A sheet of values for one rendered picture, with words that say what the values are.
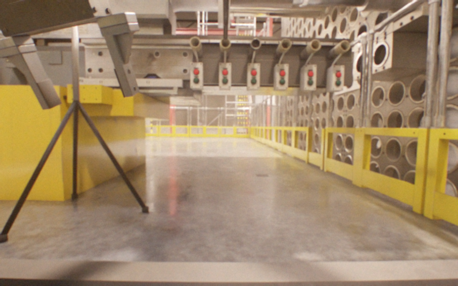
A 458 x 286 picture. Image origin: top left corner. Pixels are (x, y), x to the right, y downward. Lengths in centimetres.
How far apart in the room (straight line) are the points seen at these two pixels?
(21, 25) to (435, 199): 138
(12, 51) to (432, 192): 140
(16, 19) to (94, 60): 141
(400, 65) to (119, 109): 213
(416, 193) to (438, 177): 13
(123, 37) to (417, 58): 236
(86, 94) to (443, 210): 168
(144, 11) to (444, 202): 183
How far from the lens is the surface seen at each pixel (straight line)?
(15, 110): 157
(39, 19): 39
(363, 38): 188
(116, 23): 35
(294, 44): 165
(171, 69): 162
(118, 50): 36
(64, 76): 193
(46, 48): 204
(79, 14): 36
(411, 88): 277
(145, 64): 167
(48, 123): 146
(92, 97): 135
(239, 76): 154
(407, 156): 275
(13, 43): 44
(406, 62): 245
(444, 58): 135
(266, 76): 156
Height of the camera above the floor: 39
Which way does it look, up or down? 4 degrees down
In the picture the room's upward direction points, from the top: 1 degrees clockwise
